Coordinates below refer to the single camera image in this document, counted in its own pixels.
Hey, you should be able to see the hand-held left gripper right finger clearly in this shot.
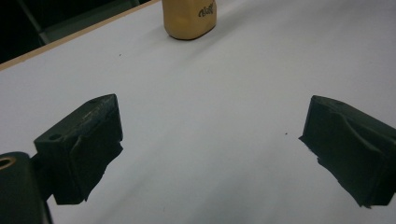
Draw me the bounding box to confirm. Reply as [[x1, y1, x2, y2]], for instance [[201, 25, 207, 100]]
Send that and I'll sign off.
[[298, 94, 396, 209]]

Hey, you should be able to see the yellow bag-shaped holder with figure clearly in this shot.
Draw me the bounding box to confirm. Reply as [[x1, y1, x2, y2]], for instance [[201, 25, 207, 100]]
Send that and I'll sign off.
[[161, 0, 218, 41]]

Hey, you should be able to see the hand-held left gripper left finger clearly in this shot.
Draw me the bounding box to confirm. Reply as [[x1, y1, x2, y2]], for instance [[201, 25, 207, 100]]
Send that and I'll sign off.
[[33, 93, 124, 206]]

